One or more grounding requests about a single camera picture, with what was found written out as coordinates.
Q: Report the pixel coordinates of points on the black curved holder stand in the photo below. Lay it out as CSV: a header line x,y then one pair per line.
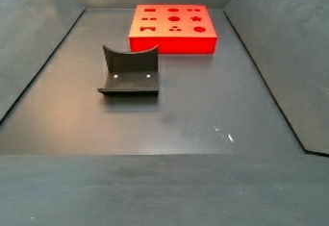
x,y
133,72

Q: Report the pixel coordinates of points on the red shape sorter block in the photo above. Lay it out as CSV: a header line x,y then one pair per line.
x,y
180,29

